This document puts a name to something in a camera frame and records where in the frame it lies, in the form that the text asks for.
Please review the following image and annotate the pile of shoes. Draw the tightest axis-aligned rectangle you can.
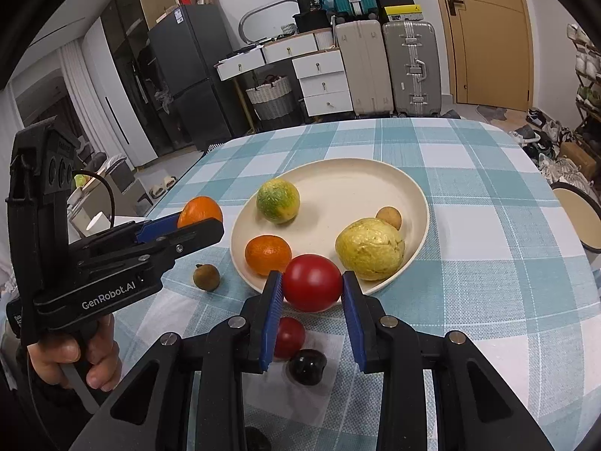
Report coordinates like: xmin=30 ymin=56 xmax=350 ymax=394
xmin=509 ymin=107 xmax=597 ymax=189

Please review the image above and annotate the orange tangerine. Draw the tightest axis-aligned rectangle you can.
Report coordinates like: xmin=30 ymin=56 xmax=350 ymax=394
xmin=245 ymin=234 xmax=292 ymax=277
xmin=177 ymin=195 xmax=224 ymax=229

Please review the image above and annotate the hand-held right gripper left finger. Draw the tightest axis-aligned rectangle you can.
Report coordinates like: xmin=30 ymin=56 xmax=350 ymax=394
xmin=70 ymin=270 xmax=285 ymax=451

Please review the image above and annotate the silver suitcase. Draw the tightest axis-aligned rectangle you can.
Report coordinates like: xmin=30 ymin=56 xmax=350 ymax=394
xmin=382 ymin=21 xmax=443 ymax=118

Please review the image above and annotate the yellow black shoe box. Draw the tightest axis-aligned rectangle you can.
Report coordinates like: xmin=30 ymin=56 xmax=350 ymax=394
xmin=378 ymin=4 xmax=424 ymax=24

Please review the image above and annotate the white desk with drawers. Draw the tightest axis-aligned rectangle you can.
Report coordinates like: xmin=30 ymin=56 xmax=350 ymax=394
xmin=215 ymin=32 xmax=354 ymax=133

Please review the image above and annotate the cream round plate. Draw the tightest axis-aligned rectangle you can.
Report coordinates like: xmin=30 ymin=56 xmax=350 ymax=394
xmin=230 ymin=159 xmax=431 ymax=297

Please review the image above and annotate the beige suitcase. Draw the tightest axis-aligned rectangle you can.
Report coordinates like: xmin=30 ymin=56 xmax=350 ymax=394
xmin=334 ymin=19 xmax=394 ymax=116

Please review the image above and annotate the round stool cream top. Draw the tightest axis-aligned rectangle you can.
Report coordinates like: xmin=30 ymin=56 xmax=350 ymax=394
xmin=550 ymin=181 xmax=601 ymax=255

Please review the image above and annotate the small brown stemmed fruit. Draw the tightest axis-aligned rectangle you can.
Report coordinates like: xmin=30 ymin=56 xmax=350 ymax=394
xmin=192 ymin=263 xmax=221 ymax=292

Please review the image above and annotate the black cable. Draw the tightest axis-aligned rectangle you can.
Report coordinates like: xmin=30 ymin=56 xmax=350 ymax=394
xmin=74 ymin=171 xmax=116 ymax=231

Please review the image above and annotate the wooden door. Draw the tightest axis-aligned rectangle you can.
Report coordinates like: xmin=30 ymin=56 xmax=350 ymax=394
xmin=427 ymin=0 xmax=534 ymax=112

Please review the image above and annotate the white cylinder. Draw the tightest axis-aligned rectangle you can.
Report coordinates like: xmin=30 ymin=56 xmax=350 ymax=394
xmin=86 ymin=212 xmax=114 ymax=234

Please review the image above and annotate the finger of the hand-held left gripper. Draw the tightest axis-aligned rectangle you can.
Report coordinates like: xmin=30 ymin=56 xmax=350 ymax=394
xmin=70 ymin=218 xmax=225 ymax=271
xmin=135 ymin=213 xmax=185 ymax=246

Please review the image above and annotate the tan round fruit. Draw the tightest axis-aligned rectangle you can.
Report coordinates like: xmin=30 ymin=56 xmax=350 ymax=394
xmin=375 ymin=205 xmax=403 ymax=231

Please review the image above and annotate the large yellow bumpy fruit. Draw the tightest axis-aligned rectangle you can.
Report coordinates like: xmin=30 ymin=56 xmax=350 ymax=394
xmin=335 ymin=217 xmax=406 ymax=281

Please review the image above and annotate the dark grey refrigerator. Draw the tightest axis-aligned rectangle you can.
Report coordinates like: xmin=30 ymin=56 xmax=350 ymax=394
xmin=147 ymin=3 xmax=236 ymax=152

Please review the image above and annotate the white curtain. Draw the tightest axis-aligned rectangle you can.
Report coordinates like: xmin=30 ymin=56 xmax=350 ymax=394
xmin=0 ymin=40 xmax=123 ymax=207

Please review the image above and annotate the grey storage box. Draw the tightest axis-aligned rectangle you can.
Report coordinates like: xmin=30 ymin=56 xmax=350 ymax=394
xmin=100 ymin=154 xmax=151 ymax=206

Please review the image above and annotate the black storage box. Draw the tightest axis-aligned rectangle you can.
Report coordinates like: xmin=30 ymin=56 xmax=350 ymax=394
xmin=293 ymin=9 xmax=332 ymax=35

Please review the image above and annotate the grey door mat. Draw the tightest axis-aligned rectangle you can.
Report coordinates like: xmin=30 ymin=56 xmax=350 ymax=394
xmin=476 ymin=104 xmax=510 ymax=123

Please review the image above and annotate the dark purple plum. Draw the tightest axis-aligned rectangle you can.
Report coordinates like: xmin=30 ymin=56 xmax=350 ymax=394
xmin=243 ymin=426 xmax=272 ymax=451
xmin=287 ymin=348 xmax=328 ymax=385

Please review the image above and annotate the oval metal frame mirror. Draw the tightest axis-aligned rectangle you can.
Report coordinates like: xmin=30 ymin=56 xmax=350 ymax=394
xmin=238 ymin=0 xmax=302 ymax=46

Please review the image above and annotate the person's left hand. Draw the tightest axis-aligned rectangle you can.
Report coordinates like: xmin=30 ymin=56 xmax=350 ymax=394
xmin=27 ymin=312 xmax=124 ymax=392

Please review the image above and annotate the red tomato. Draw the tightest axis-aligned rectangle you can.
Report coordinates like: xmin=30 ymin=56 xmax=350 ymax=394
xmin=281 ymin=253 xmax=344 ymax=313
xmin=274 ymin=316 xmax=306 ymax=359

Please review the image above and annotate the wicker basket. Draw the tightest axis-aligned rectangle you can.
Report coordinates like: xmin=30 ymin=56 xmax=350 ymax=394
xmin=245 ymin=74 xmax=297 ymax=122

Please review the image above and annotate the glass door cabinet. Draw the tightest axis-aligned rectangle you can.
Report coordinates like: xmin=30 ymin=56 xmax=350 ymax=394
xmin=100 ymin=0 xmax=182 ymax=157

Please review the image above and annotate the small brown cardboard box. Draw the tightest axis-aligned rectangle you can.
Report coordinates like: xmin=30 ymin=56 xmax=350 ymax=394
xmin=558 ymin=140 xmax=598 ymax=177

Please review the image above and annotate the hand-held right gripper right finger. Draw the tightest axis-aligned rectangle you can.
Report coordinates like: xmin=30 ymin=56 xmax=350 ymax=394
xmin=341 ymin=270 xmax=556 ymax=451

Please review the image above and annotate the teal checked tablecloth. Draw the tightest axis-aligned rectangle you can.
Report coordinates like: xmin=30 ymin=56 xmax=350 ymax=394
xmin=70 ymin=117 xmax=601 ymax=451

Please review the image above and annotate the shoe rack with shoes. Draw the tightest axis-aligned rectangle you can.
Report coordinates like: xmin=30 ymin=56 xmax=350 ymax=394
xmin=565 ymin=23 xmax=601 ymax=161

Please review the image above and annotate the green yellow orange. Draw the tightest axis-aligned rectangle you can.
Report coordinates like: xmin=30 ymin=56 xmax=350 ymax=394
xmin=256 ymin=179 xmax=301 ymax=225

